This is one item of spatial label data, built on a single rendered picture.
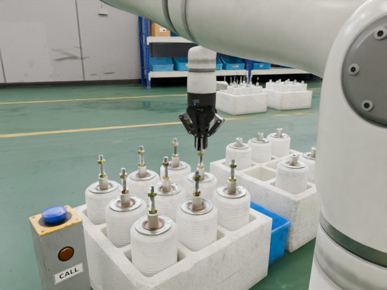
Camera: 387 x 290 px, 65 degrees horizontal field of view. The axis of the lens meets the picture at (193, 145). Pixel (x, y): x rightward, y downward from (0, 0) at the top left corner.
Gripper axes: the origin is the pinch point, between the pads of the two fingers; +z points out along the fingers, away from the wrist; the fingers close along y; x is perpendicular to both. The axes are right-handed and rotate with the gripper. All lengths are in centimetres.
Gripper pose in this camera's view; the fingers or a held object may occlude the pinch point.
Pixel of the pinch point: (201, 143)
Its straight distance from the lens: 82.3
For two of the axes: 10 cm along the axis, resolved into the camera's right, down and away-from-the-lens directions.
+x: 4.7, -2.6, 8.4
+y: 8.8, 1.5, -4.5
